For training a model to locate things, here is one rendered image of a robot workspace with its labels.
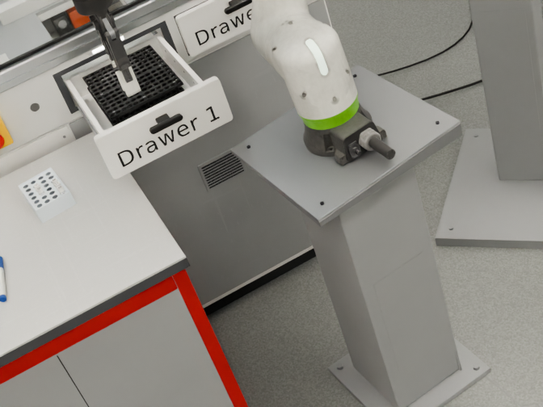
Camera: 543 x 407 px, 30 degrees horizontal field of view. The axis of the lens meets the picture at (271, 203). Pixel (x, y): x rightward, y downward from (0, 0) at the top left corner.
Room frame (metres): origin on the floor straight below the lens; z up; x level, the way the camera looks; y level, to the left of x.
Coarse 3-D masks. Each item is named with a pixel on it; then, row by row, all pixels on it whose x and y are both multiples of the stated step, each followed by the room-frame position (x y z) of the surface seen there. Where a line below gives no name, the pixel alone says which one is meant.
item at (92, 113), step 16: (128, 48) 2.17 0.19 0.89; (160, 48) 2.18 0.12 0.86; (96, 64) 2.15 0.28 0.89; (176, 64) 2.06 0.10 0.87; (64, 80) 2.13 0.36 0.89; (80, 80) 2.14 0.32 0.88; (192, 80) 1.96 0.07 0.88; (80, 96) 2.03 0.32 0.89; (96, 112) 2.04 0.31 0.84; (96, 128) 1.88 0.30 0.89
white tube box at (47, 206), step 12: (48, 168) 1.95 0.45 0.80; (36, 180) 1.92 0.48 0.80; (48, 180) 1.90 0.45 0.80; (60, 180) 1.88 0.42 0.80; (24, 192) 1.89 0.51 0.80; (36, 192) 1.87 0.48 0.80; (48, 192) 1.86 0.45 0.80; (36, 204) 1.83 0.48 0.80; (48, 204) 1.81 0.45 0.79; (60, 204) 1.82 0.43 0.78; (72, 204) 1.83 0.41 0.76; (48, 216) 1.81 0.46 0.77
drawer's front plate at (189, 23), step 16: (208, 0) 2.20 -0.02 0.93; (224, 0) 2.19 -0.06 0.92; (176, 16) 2.18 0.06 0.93; (192, 16) 2.17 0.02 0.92; (208, 16) 2.18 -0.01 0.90; (224, 16) 2.19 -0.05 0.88; (240, 16) 2.20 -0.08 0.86; (192, 32) 2.17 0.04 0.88; (208, 32) 2.18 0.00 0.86; (240, 32) 2.19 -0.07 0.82; (192, 48) 2.17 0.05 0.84; (208, 48) 2.17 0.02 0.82
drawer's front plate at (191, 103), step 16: (208, 80) 1.85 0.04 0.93; (176, 96) 1.83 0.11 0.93; (192, 96) 1.83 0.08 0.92; (208, 96) 1.84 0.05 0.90; (224, 96) 1.85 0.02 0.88; (144, 112) 1.82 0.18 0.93; (160, 112) 1.81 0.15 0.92; (176, 112) 1.82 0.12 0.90; (192, 112) 1.83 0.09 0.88; (208, 112) 1.84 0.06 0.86; (224, 112) 1.84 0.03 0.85; (112, 128) 1.80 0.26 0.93; (128, 128) 1.80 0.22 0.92; (144, 128) 1.80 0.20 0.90; (176, 128) 1.82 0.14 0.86; (192, 128) 1.83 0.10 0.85; (208, 128) 1.83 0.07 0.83; (96, 144) 1.78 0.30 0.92; (112, 144) 1.79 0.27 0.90; (128, 144) 1.79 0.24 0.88; (144, 144) 1.80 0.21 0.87; (160, 144) 1.81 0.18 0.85; (176, 144) 1.82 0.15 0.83; (112, 160) 1.78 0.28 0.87; (128, 160) 1.79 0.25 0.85; (144, 160) 1.80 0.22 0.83; (112, 176) 1.78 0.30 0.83
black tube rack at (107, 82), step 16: (144, 48) 2.14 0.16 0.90; (144, 64) 2.06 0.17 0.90; (160, 64) 2.04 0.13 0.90; (96, 80) 2.07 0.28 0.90; (112, 80) 2.04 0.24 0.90; (144, 80) 2.00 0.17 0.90; (160, 80) 1.97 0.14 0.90; (176, 80) 1.95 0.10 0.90; (96, 96) 2.00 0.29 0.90; (112, 96) 1.98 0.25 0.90; (144, 96) 1.93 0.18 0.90; (160, 96) 1.95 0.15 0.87; (128, 112) 1.93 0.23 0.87
